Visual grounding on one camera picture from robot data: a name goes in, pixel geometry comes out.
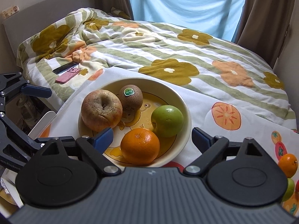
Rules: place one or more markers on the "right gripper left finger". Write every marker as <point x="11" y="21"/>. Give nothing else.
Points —
<point x="91" y="151"/>

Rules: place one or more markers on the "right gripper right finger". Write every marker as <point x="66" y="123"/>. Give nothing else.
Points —
<point x="213" y="152"/>

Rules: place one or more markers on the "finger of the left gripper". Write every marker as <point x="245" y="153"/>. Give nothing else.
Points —
<point x="36" y="91"/>

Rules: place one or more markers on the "large orange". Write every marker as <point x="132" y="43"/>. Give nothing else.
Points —
<point x="288" y="163"/>

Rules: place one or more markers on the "green apple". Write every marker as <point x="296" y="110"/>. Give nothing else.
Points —
<point x="167" y="121"/>
<point x="290" y="190"/>

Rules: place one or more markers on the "white fruit print cloth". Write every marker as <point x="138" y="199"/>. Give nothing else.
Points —
<point x="247" y="187"/>

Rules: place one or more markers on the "black smartphone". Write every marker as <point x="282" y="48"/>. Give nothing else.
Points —
<point x="64" y="67"/>

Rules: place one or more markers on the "pink smartphone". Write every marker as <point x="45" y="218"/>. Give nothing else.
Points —
<point x="68" y="75"/>

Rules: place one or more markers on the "floral striped duvet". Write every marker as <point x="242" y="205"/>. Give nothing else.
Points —
<point x="181" y="56"/>

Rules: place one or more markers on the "orange in bowl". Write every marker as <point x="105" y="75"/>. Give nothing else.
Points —
<point x="140" y="146"/>

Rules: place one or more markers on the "green apple in bowl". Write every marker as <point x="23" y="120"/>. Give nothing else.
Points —
<point x="167" y="121"/>

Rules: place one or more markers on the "cream fruit bowl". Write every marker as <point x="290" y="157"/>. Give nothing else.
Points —
<point x="155" y="94"/>

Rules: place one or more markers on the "kiwi with green sticker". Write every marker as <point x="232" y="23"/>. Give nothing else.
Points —
<point x="131" y="97"/>

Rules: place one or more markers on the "grey bed headboard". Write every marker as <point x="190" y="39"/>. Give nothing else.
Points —
<point x="37" y="17"/>

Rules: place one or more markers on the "floral pillow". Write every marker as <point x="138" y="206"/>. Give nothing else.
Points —
<point x="119" y="13"/>

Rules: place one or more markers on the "light blue window sheet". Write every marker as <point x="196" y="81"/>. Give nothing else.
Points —
<point x="218" y="18"/>

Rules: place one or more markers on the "brown right curtain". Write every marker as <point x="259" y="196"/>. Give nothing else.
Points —
<point x="263" y="26"/>

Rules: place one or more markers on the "wall power socket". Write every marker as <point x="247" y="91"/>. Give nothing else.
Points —
<point x="8" y="12"/>

